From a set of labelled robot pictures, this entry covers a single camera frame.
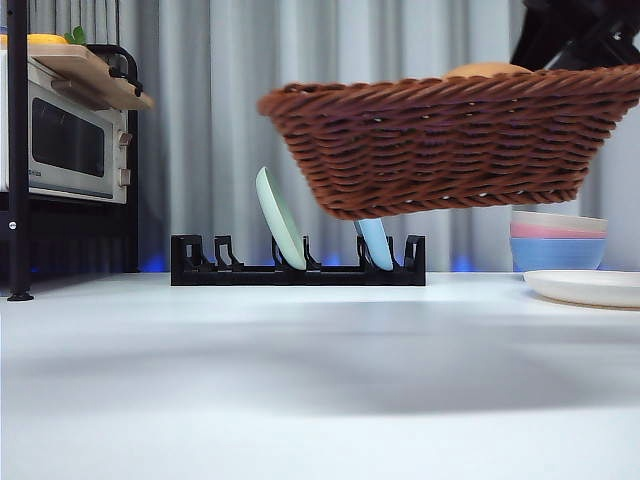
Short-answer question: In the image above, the yellow toy food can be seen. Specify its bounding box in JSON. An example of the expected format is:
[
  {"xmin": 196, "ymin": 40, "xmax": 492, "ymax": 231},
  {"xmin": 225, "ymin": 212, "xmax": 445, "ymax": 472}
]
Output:
[{"xmin": 0, "ymin": 33, "xmax": 69, "ymax": 47}]

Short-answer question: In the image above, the wooden cutting board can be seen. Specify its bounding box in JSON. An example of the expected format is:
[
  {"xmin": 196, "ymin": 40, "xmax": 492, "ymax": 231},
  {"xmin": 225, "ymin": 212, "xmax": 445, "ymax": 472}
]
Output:
[{"xmin": 24, "ymin": 43, "xmax": 155, "ymax": 112}]

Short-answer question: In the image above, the cream microwave oven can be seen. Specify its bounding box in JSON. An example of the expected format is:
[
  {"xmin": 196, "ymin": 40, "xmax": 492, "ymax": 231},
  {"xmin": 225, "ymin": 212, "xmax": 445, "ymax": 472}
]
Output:
[{"xmin": 0, "ymin": 49, "xmax": 132, "ymax": 206}]

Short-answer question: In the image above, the black metal shelf frame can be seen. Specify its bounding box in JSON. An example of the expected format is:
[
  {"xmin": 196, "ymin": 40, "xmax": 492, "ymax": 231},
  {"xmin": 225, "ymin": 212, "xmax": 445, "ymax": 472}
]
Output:
[{"xmin": 0, "ymin": 0, "xmax": 140, "ymax": 304}]

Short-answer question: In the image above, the cream white plate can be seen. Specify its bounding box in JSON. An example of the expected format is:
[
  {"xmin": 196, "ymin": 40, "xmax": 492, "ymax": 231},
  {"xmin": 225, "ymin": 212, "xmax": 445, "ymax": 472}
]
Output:
[{"xmin": 523, "ymin": 270, "xmax": 640, "ymax": 311}]

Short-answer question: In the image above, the light blue plate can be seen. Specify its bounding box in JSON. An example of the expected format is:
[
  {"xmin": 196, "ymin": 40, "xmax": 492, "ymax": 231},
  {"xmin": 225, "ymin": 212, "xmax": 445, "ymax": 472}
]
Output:
[{"xmin": 353, "ymin": 216, "xmax": 394, "ymax": 271}]

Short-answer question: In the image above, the blue bowl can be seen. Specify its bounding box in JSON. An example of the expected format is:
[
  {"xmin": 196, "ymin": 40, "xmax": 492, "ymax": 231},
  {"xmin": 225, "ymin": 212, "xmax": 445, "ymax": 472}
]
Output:
[{"xmin": 510, "ymin": 237, "xmax": 607, "ymax": 273}]

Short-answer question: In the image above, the tan toy potato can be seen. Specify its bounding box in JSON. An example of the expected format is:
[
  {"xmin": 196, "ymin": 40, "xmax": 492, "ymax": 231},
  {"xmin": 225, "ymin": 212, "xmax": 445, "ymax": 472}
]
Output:
[{"xmin": 444, "ymin": 61, "xmax": 534, "ymax": 79}]

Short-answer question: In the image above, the pale green plate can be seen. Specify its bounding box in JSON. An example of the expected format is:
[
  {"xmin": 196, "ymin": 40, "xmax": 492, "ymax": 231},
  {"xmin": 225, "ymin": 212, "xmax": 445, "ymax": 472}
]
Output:
[{"xmin": 255, "ymin": 166, "xmax": 307, "ymax": 271}]

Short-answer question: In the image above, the cream bowl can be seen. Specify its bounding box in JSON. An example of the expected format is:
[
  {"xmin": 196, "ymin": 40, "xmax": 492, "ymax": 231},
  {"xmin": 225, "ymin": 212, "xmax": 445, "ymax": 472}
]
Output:
[{"xmin": 510, "ymin": 210, "xmax": 609, "ymax": 234}]

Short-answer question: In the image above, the black dish rack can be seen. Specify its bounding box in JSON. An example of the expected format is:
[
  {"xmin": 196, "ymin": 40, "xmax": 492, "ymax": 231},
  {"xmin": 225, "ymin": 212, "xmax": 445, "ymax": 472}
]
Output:
[{"xmin": 169, "ymin": 233, "xmax": 427, "ymax": 287}]

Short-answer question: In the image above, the brown wicker basket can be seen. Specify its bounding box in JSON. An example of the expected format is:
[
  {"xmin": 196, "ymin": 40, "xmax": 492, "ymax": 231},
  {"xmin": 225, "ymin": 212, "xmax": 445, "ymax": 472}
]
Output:
[{"xmin": 257, "ymin": 63, "xmax": 640, "ymax": 222}]

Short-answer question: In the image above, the grey curtain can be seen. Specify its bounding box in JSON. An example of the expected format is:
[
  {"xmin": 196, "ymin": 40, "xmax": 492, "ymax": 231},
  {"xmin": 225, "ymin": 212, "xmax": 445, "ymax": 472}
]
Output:
[{"xmin": 0, "ymin": 0, "xmax": 640, "ymax": 275}]

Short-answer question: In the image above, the pink bowl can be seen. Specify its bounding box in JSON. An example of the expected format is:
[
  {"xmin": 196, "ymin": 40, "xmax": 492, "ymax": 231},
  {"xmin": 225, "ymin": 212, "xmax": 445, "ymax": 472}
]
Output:
[{"xmin": 510, "ymin": 222, "xmax": 608, "ymax": 241}]

